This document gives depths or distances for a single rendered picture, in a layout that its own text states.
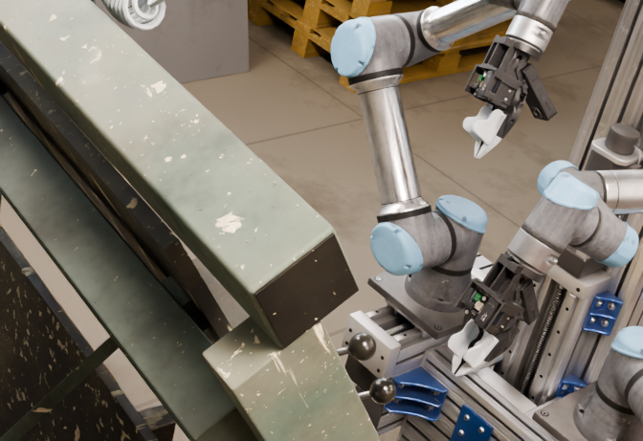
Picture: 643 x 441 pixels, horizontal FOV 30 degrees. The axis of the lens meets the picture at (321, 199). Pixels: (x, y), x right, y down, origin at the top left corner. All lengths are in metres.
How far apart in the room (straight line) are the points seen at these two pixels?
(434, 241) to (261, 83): 3.43
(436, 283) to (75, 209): 1.24
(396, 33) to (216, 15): 3.32
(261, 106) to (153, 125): 4.37
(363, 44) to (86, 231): 1.07
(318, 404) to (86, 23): 0.52
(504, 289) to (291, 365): 0.76
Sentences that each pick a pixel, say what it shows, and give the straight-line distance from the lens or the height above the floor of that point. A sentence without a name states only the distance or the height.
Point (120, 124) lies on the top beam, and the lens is 1.28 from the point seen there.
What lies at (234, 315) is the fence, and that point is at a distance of 1.49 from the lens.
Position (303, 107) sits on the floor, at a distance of 5.70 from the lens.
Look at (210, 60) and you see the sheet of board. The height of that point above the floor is 0.08.
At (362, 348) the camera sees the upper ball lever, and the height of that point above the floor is 1.54.
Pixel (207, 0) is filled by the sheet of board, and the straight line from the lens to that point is 5.73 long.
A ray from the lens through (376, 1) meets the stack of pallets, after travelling 5.85.
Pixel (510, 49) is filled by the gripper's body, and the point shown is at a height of 1.74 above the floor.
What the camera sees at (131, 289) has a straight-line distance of 1.42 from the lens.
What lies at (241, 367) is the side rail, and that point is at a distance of 1.16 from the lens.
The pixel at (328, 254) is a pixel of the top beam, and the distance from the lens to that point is 1.11.
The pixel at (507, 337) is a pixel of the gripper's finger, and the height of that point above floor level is 1.44.
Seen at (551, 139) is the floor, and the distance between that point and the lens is 6.07.
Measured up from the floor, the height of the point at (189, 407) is 1.65.
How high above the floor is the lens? 2.50
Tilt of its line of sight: 30 degrees down
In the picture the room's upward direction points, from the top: 14 degrees clockwise
